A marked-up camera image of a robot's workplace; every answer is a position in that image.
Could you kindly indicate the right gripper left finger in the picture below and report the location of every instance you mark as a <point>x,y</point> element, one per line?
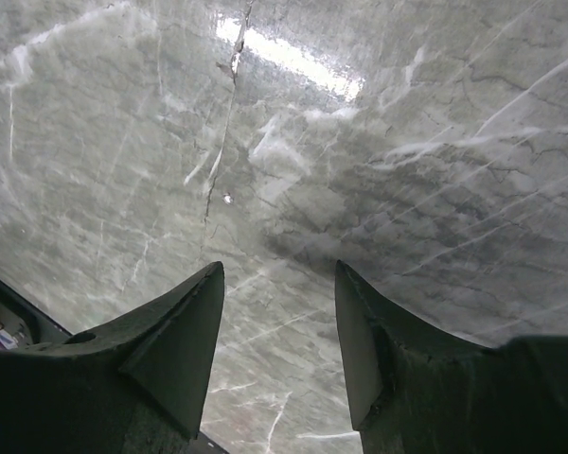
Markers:
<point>136,384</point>

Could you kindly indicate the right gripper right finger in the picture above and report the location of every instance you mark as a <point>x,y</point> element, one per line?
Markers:
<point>414,388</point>

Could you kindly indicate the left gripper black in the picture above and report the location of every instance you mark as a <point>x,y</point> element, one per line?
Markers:
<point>23,324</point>

